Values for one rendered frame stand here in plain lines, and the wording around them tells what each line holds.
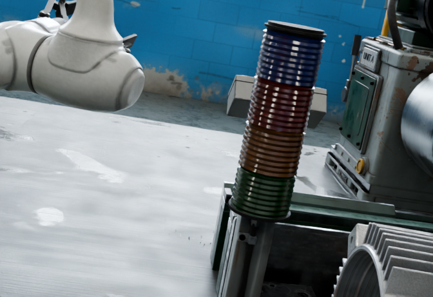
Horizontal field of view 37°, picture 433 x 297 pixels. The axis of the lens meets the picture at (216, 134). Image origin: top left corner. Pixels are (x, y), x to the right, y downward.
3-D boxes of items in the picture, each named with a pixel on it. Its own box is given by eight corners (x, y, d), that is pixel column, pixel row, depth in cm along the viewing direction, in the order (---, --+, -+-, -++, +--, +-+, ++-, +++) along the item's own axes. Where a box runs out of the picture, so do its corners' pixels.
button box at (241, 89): (314, 129, 123) (315, 104, 125) (327, 113, 116) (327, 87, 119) (225, 116, 120) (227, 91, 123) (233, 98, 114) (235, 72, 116)
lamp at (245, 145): (290, 163, 69) (299, 122, 68) (303, 182, 63) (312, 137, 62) (234, 155, 68) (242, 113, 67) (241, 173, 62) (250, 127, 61)
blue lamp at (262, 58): (308, 79, 66) (317, 35, 65) (322, 91, 61) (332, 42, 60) (250, 70, 66) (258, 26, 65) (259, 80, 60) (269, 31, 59)
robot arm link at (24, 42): (4, 68, 118) (67, 87, 115) (-58, 89, 105) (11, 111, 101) (6, 9, 114) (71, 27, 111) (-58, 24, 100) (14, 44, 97)
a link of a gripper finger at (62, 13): (64, 42, 127) (57, 40, 126) (58, 15, 135) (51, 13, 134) (71, 25, 125) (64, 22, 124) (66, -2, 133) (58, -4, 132)
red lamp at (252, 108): (299, 122, 68) (308, 79, 66) (312, 137, 62) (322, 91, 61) (242, 113, 67) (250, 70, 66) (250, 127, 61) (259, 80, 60)
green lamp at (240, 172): (281, 203, 70) (290, 163, 69) (293, 225, 64) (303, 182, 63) (227, 196, 69) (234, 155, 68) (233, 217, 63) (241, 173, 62)
